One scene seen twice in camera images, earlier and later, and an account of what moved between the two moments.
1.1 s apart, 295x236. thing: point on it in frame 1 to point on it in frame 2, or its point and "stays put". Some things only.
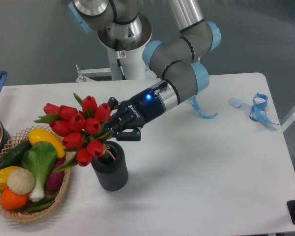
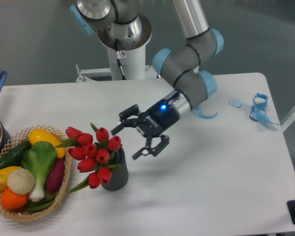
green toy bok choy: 39,158 stays put
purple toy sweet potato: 54,180 stays put
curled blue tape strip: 193,101 stays put
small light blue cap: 235,103 stays put
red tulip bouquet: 84,130 to 96,153
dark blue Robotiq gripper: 140,109 to 163,114
